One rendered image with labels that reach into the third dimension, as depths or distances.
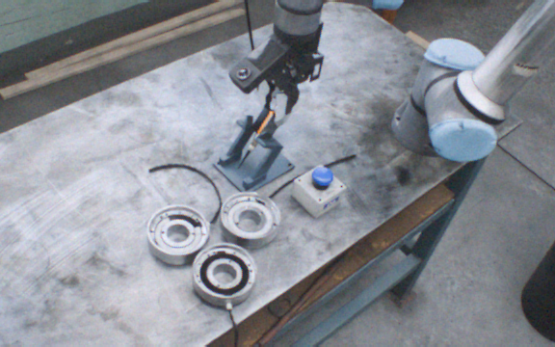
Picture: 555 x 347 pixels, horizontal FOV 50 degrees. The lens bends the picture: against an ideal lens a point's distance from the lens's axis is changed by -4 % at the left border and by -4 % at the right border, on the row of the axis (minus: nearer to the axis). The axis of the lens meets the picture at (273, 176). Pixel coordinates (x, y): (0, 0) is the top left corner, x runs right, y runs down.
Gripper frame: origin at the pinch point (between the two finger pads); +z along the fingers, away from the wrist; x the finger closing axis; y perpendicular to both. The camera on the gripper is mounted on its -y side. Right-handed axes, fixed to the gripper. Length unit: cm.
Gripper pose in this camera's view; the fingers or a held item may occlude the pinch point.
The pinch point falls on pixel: (270, 117)
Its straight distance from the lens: 113.5
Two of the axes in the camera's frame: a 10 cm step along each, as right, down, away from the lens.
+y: 7.4, -4.4, 5.1
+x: -6.6, -6.1, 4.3
